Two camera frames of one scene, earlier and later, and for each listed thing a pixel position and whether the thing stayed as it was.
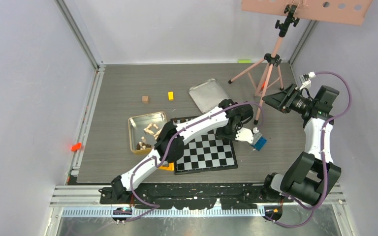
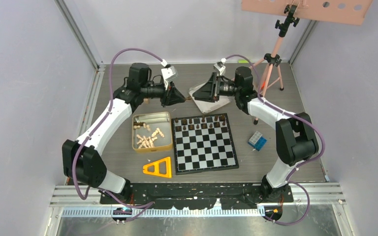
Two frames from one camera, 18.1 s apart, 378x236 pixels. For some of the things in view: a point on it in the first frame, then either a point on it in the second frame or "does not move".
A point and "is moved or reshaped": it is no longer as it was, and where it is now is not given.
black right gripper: x=284 y=100 → x=207 y=92
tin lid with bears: x=208 y=94 does not move
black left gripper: x=219 y=134 → x=173 y=96
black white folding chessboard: x=207 y=153 does not move
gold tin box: x=143 y=131 is moved or reshaped
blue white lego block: x=258 y=141 does not move
